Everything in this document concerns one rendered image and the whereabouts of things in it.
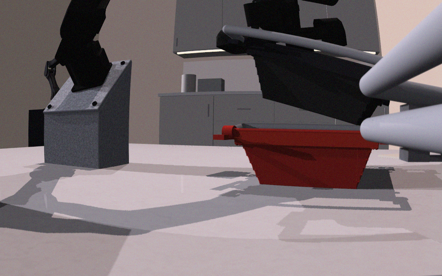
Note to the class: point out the red plastic tray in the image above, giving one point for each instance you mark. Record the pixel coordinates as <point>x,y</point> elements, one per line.
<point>304,158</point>

